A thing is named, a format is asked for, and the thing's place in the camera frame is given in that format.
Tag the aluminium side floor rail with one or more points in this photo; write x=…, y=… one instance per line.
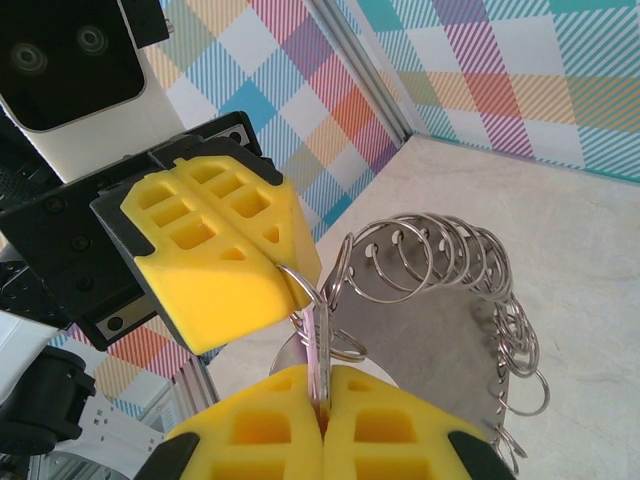
x=195, y=390

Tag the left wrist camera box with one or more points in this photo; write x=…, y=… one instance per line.
x=65, y=60

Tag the aluminium frame post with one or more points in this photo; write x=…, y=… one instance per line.
x=360, y=65

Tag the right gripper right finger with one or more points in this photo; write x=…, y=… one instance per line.
x=400, y=450

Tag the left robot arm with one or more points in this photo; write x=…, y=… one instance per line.
x=125, y=440

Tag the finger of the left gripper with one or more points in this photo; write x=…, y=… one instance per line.
x=215, y=300
x=280, y=225

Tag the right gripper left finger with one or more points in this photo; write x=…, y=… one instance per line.
x=250, y=450

